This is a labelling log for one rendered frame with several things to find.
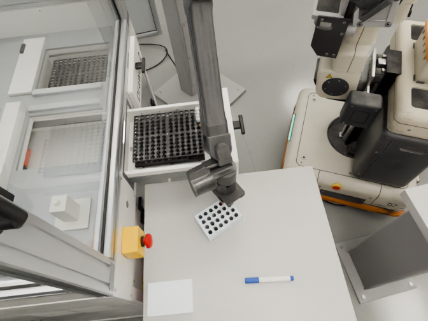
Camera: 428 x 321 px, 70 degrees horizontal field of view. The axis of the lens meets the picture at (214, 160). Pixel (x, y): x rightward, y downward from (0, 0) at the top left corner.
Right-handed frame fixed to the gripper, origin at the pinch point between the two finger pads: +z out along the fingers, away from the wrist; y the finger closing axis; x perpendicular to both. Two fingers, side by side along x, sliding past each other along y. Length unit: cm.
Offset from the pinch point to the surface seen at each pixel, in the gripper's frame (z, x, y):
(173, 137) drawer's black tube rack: -9.0, -2.7, -23.8
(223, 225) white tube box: 1.8, -5.2, 5.8
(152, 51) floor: 77, 52, -166
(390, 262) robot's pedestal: 43, 48, 47
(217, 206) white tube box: 1.7, -3.1, -0.3
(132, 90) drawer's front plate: -12.0, -4.4, -46.9
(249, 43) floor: 75, 117, -123
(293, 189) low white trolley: 4.6, 21.2, 9.2
